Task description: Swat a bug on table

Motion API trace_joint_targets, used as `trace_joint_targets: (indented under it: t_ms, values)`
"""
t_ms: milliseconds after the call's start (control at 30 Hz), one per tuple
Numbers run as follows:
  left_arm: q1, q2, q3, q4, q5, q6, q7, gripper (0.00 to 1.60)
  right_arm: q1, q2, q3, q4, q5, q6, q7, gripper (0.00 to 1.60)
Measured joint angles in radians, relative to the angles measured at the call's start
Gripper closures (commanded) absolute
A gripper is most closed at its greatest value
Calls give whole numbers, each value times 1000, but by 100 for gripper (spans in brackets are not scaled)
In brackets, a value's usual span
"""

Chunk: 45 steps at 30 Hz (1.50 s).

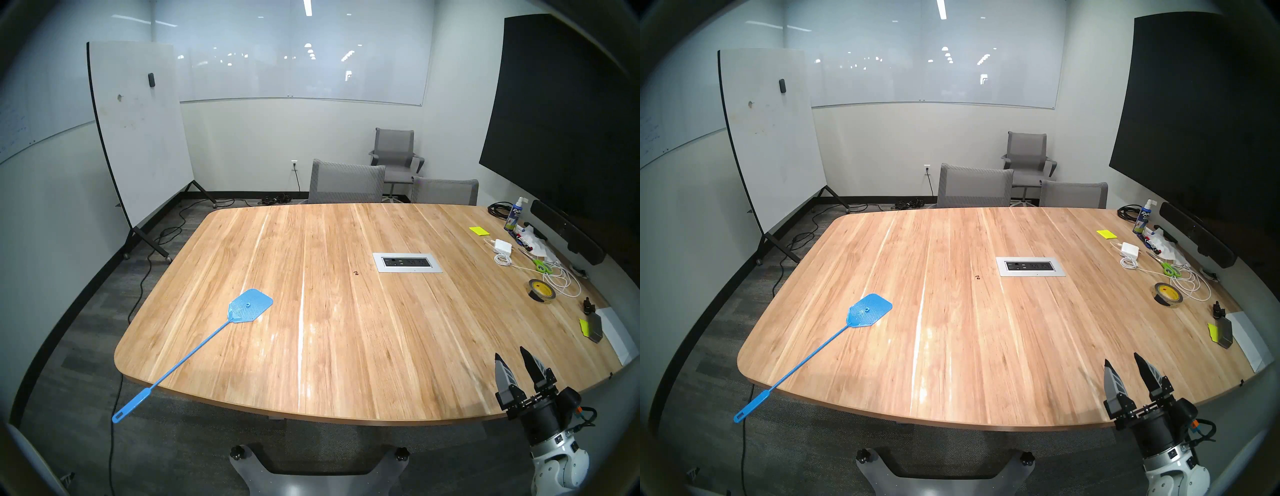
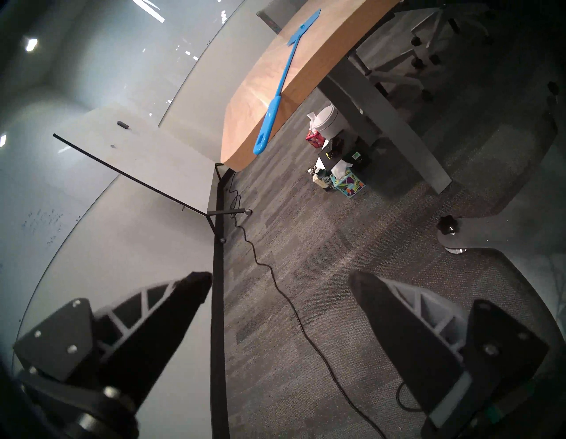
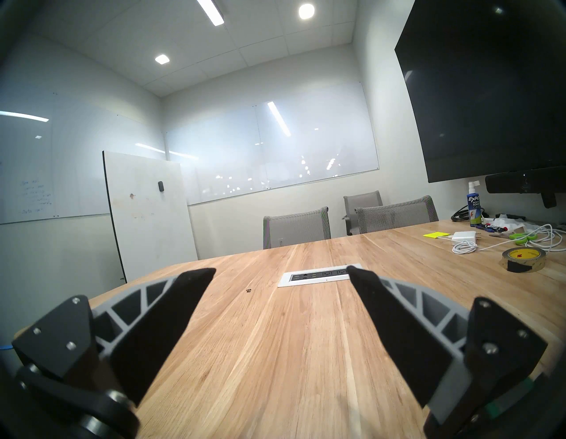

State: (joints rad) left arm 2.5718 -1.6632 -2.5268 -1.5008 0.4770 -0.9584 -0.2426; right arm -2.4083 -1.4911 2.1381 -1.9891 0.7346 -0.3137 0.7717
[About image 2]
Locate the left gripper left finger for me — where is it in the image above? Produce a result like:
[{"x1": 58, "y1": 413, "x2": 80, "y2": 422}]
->
[{"x1": 12, "y1": 271, "x2": 213, "y2": 411}]

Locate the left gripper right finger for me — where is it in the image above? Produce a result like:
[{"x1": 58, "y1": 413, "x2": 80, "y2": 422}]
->
[{"x1": 348, "y1": 270, "x2": 550, "y2": 428}]

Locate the blue plastic fly swatter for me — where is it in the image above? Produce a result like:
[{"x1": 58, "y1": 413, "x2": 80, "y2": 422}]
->
[{"x1": 253, "y1": 8, "x2": 322, "y2": 156}]

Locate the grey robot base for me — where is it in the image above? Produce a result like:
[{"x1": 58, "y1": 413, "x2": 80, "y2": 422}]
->
[{"x1": 440, "y1": 146, "x2": 566, "y2": 323}]

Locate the colourful tissue box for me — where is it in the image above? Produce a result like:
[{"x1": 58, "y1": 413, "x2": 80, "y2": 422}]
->
[{"x1": 329, "y1": 159, "x2": 367, "y2": 199}]

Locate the white mobile whiteboard on stand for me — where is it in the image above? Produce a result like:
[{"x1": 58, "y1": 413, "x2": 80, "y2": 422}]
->
[{"x1": 53, "y1": 103, "x2": 253, "y2": 245}]

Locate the dark box with green label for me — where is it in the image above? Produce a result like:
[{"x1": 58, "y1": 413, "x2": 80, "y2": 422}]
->
[{"x1": 343, "y1": 148, "x2": 373, "y2": 174}]

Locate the black box with yellow print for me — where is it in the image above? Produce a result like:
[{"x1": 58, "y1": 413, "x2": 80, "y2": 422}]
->
[{"x1": 316, "y1": 137, "x2": 342, "y2": 174}]

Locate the grey metal table leg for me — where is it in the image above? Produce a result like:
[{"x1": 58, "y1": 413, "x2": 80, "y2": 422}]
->
[{"x1": 317, "y1": 58, "x2": 452, "y2": 195}]

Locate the white lidded bin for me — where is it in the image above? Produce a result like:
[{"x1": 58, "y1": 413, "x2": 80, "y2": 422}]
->
[{"x1": 307, "y1": 104, "x2": 342, "y2": 139}]

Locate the black left wrist camera cable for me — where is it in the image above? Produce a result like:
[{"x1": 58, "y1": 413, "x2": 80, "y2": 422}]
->
[{"x1": 395, "y1": 381, "x2": 426, "y2": 413}]

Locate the long black floor cable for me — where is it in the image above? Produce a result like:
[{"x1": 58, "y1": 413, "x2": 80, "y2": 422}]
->
[{"x1": 228, "y1": 170, "x2": 390, "y2": 439}]

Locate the glass wall whiteboard with writing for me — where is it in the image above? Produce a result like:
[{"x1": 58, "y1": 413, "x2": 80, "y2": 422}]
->
[{"x1": 0, "y1": 97, "x2": 121, "y2": 337}]

